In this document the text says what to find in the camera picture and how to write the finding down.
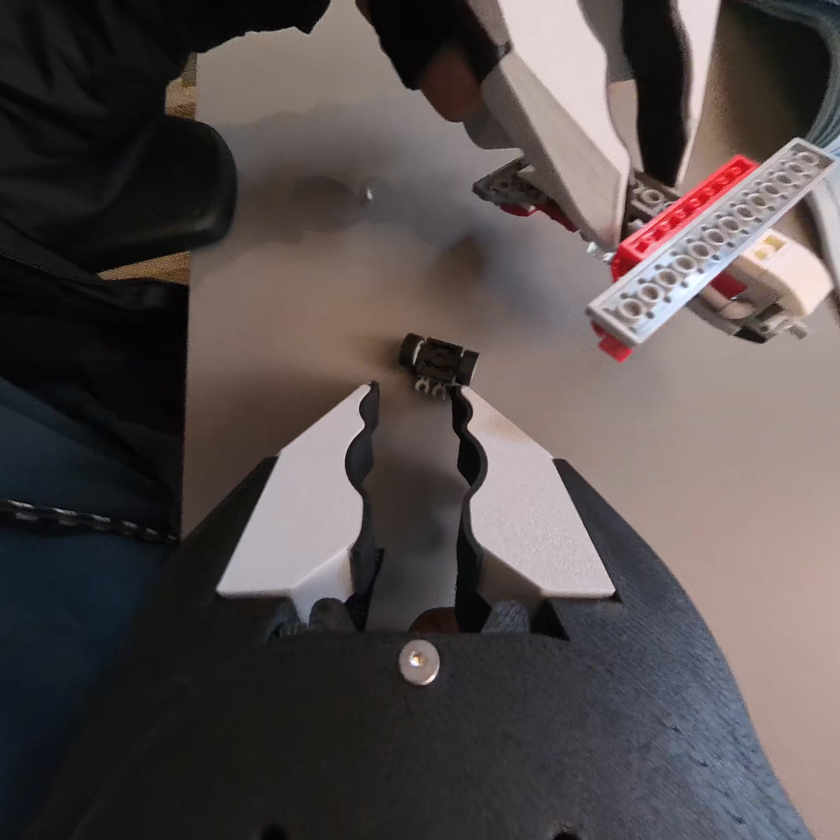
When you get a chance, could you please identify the grey red brick plane model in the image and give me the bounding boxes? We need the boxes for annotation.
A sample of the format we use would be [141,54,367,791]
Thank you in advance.
[472,138,840,365]

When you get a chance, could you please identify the person's blue pants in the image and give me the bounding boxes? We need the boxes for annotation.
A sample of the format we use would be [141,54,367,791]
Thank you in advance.
[0,377,188,840]

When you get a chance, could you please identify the person's black jacket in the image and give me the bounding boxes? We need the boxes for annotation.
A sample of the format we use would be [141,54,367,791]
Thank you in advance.
[0,0,332,526]

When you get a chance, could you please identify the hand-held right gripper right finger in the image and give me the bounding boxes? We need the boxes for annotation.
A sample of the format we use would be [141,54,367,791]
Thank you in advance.
[451,386,618,632]

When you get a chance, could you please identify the black chair armrest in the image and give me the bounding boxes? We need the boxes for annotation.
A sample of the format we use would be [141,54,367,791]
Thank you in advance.
[92,118,238,271]

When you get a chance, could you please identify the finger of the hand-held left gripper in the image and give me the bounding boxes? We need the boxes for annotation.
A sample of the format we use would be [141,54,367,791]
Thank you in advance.
[468,0,635,248]
[583,0,724,189]

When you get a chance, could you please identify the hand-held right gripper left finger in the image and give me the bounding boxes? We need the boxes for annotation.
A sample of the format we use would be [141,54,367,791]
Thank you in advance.
[217,382,385,632]

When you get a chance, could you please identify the braided black white cord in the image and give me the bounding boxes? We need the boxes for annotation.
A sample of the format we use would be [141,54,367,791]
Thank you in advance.
[0,497,179,546]

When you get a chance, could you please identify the small black wheel axle piece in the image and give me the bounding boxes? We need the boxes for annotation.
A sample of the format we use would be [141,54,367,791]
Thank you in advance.
[398,332,480,401]

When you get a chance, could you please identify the person's left hand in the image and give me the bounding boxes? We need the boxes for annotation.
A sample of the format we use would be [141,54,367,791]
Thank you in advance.
[357,0,514,123]

